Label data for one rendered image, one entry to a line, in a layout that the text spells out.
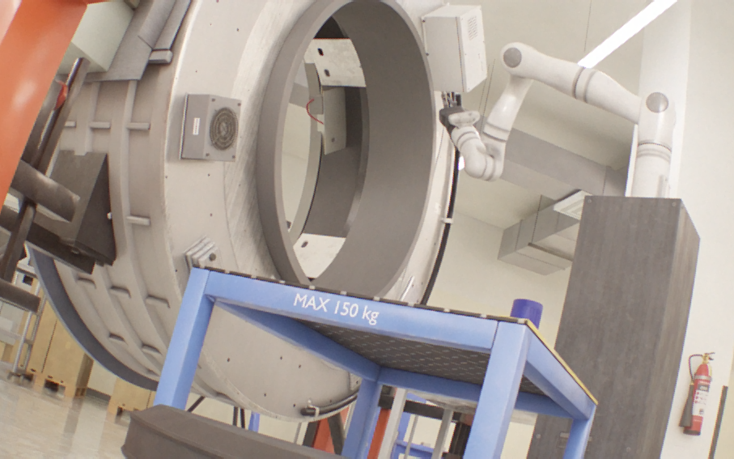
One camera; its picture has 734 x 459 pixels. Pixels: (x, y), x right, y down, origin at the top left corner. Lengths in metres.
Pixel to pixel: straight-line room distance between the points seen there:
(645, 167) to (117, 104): 1.18
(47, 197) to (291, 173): 10.32
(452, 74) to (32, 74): 1.61
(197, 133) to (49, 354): 6.92
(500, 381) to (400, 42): 1.58
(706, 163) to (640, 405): 3.82
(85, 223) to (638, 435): 1.17
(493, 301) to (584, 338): 10.17
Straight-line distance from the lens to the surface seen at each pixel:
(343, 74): 2.45
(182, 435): 0.36
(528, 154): 7.76
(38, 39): 0.99
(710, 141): 5.39
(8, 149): 0.97
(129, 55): 1.52
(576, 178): 7.95
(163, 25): 1.50
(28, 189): 1.05
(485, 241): 11.92
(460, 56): 2.34
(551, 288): 12.28
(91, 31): 1.51
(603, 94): 1.99
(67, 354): 8.24
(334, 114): 2.53
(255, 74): 1.64
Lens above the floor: 0.44
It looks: 17 degrees up
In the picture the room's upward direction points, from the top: 15 degrees clockwise
